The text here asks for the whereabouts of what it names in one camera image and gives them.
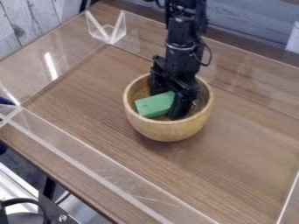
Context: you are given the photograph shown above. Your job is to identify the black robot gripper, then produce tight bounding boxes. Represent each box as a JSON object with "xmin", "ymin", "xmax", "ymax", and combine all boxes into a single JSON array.
[{"xmin": 149, "ymin": 43, "xmax": 205, "ymax": 119}]

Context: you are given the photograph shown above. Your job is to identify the green rectangular block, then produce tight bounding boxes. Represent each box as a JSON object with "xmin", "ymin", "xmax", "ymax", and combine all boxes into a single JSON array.
[{"xmin": 134, "ymin": 91, "xmax": 175, "ymax": 118}]

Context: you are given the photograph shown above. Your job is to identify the brown wooden bowl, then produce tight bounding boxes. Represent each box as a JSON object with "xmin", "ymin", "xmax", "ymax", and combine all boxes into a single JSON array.
[{"xmin": 122, "ymin": 73, "xmax": 215, "ymax": 142}]

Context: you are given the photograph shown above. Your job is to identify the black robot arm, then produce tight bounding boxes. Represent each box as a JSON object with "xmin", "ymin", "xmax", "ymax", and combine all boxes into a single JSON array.
[{"xmin": 149, "ymin": 0, "xmax": 212, "ymax": 119}]

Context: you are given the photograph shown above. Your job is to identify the clear acrylic tray walls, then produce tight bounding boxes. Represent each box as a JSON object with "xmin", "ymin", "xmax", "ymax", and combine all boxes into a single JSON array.
[{"xmin": 0, "ymin": 9, "xmax": 299, "ymax": 224}]

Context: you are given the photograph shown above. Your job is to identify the blue object at left edge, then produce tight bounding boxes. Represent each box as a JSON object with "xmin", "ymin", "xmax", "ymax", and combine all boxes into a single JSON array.
[{"xmin": 0, "ymin": 96, "xmax": 14, "ymax": 105}]

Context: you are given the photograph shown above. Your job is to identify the black metal bracket with screw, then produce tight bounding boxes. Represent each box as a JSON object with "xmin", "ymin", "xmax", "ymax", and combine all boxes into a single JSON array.
[{"xmin": 37, "ymin": 193, "xmax": 80, "ymax": 224}]

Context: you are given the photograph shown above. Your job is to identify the black cable bottom left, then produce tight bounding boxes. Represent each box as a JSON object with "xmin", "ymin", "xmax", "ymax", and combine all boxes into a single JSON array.
[{"xmin": 0, "ymin": 198, "xmax": 48, "ymax": 224}]

